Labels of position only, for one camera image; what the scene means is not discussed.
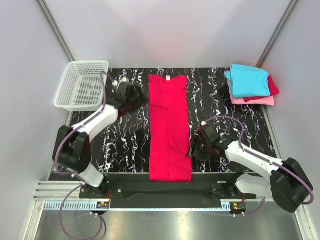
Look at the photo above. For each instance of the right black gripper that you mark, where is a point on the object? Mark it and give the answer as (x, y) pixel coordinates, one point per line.
(200, 156)

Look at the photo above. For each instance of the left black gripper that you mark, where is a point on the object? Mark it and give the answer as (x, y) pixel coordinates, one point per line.
(141, 101)

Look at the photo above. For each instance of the crimson t shirt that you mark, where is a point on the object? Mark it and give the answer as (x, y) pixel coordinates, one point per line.
(272, 89)
(169, 129)

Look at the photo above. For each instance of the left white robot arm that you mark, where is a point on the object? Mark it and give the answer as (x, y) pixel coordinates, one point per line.
(72, 151)

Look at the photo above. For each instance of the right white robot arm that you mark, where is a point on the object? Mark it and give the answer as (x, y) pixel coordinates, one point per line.
(284, 181)

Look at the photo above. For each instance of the white plastic basket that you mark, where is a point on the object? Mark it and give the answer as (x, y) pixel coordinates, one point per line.
(80, 87)

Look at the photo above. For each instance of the folded cyan t shirt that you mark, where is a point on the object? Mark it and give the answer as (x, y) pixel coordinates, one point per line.
(247, 81)

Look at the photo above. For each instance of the folded pink t shirt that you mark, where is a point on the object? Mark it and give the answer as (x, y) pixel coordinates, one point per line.
(269, 101)

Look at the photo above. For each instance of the folded crimson t shirt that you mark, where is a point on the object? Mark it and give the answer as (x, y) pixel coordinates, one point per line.
(272, 89)

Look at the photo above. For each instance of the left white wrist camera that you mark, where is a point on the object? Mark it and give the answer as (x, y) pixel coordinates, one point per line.
(116, 83)

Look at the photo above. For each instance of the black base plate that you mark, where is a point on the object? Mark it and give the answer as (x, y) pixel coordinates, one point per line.
(124, 185)

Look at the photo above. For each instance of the left corner aluminium post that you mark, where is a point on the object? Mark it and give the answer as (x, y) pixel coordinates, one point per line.
(55, 29)

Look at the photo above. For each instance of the corner aluminium post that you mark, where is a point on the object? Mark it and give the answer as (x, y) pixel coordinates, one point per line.
(55, 29)
(277, 32)

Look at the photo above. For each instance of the aluminium front rail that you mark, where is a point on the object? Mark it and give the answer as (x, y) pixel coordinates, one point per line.
(53, 192)

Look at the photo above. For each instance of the right corner aluminium post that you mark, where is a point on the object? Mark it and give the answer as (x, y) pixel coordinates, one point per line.
(277, 32)

